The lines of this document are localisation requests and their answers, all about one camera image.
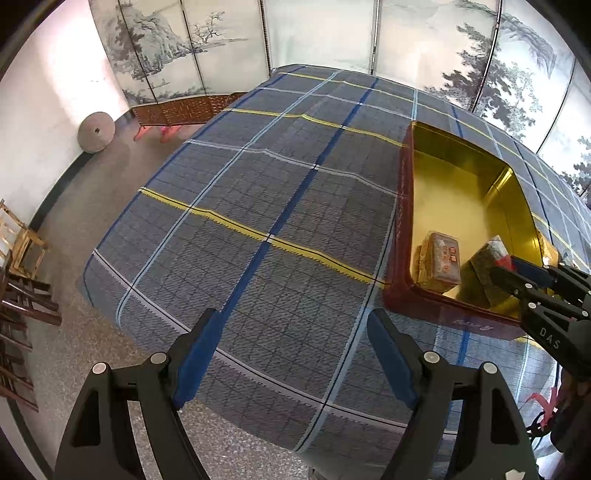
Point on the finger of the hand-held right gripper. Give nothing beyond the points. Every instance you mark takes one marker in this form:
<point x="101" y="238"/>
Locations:
<point x="531" y="270"/>
<point x="515" y="286"/>

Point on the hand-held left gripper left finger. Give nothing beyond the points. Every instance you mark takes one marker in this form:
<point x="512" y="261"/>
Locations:
<point x="198" y="357"/>

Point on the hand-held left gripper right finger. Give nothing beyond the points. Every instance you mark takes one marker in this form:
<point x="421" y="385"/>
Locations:
<point x="392" y="357"/>

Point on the grey packet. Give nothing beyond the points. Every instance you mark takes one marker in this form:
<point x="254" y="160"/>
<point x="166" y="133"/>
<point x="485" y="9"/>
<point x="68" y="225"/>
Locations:
<point x="484" y="265"/>

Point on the red tin box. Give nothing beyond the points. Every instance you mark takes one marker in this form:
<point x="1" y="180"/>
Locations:
<point x="402" y="207"/>

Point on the red ribbon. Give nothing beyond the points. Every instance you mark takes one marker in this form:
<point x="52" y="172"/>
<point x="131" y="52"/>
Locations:
<point x="549" y="401"/>

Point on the dark cloth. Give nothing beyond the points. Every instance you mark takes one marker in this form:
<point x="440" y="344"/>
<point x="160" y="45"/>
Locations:
<point x="575" y="415"/>

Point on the clear wrapped brown pastry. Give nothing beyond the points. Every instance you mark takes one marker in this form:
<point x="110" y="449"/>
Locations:
<point x="438" y="261"/>

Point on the dark wooden chair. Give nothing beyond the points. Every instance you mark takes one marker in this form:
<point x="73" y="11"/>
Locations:
<point x="27" y="300"/>
<point x="16" y="369"/>

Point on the plaid tablecloth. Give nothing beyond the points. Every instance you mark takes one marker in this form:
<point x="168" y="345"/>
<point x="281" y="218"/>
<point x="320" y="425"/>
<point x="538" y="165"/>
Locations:
<point x="277" y="184"/>

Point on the light wooden folding chair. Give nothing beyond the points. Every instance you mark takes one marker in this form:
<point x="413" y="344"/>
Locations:
<point x="25" y="242"/>

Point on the red stand foot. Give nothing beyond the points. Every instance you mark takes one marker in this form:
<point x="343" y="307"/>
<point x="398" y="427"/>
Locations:
<point x="142" y="133"/>
<point x="168" y="134"/>

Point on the brown lattice panel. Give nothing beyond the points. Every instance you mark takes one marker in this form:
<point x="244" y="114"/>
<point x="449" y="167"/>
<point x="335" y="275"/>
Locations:
<point x="184" y="110"/>

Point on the round stone disc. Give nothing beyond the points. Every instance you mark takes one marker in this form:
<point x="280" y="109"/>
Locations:
<point x="95" y="131"/>

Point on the painted folding screen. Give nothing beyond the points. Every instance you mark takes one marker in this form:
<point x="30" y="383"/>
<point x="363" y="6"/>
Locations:
<point x="323" y="32"/>

